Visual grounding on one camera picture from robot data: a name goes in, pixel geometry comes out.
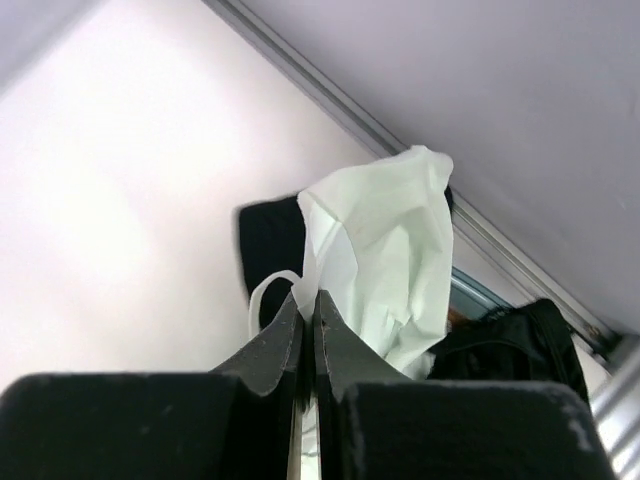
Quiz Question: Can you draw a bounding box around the aluminium frame rail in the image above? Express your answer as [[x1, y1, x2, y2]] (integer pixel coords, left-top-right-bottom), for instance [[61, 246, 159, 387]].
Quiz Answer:
[[202, 0, 640, 480]]

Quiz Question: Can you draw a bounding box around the black bra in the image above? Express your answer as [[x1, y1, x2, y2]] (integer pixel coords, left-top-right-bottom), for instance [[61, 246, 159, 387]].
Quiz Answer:
[[237, 187, 456, 331]]

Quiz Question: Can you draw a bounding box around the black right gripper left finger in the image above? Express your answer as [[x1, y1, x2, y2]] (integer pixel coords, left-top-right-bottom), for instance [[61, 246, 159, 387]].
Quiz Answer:
[[1, 299, 304, 479]]

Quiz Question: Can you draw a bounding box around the light blue plastic basin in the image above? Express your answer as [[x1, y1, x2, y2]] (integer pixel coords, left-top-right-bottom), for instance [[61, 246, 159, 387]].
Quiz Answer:
[[448, 268, 510, 326]]

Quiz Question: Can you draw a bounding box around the pale green white bra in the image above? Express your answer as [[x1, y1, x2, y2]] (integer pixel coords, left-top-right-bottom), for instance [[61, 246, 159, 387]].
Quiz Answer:
[[248, 146, 454, 379]]

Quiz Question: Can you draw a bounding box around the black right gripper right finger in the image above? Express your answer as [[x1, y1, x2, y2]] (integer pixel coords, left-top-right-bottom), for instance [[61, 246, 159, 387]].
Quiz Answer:
[[313, 292, 607, 479]]

